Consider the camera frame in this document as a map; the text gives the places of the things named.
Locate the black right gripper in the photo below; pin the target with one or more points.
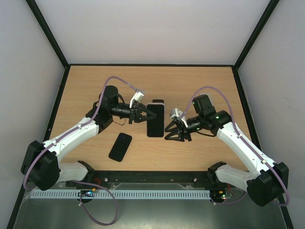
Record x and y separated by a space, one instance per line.
183 130

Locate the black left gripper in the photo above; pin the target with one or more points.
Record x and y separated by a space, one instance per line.
135 113

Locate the pink phone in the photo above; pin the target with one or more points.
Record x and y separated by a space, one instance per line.
155 128

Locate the phone with black screen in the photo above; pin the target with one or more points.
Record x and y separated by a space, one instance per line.
158 101

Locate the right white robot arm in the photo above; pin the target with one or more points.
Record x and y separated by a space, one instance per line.
264 181

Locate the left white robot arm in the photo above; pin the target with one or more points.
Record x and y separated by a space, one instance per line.
43 164

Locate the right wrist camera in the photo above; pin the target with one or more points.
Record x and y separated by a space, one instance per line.
176 115

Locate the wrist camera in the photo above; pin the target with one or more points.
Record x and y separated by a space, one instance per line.
176 115
139 94

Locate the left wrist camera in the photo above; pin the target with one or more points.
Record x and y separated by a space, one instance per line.
139 94

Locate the black front mounting rail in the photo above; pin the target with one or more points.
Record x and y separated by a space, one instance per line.
204 179

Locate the black aluminium frame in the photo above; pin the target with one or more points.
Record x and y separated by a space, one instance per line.
254 35

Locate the grey slotted cable duct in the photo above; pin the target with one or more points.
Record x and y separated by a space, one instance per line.
121 194

